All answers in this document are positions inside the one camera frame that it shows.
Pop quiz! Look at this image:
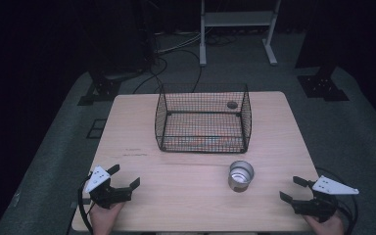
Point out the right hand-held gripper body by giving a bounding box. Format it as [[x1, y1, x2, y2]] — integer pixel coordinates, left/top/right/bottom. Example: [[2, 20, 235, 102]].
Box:
[[291, 174, 360, 224]]

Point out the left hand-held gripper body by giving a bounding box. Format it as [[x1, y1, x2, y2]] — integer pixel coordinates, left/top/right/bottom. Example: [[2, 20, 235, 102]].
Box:
[[83, 164, 133, 211]]

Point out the silver metal can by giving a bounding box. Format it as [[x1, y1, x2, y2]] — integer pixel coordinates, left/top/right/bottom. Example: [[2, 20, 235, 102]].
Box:
[[227, 160, 256, 194]]

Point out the black wire mesh basket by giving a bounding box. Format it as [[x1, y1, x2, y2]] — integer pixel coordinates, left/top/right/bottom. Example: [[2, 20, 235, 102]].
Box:
[[154, 82, 254, 155]]

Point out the person's right hand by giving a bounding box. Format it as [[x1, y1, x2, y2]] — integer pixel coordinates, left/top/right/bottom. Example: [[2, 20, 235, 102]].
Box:
[[303, 214, 346, 235]]

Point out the person's left hand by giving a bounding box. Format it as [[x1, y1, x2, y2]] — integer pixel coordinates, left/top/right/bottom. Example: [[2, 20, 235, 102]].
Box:
[[89, 202, 125, 235]]

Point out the black stand base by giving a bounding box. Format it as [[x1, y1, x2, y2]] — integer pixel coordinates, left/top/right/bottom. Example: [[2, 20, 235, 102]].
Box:
[[76, 70, 153, 107], [295, 63, 351, 103]]

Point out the black floor cable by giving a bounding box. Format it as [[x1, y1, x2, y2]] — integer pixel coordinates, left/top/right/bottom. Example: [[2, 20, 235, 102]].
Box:
[[132, 55, 169, 95], [156, 48, 204, 94]]

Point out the white floor cable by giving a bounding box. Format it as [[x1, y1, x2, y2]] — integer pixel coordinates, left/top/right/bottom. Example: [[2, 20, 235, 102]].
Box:
[[156, 30, 207, 55]]

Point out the white metal table frame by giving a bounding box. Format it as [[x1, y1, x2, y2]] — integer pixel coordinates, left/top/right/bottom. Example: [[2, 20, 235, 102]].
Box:
[[199, 0, 283, 68]]

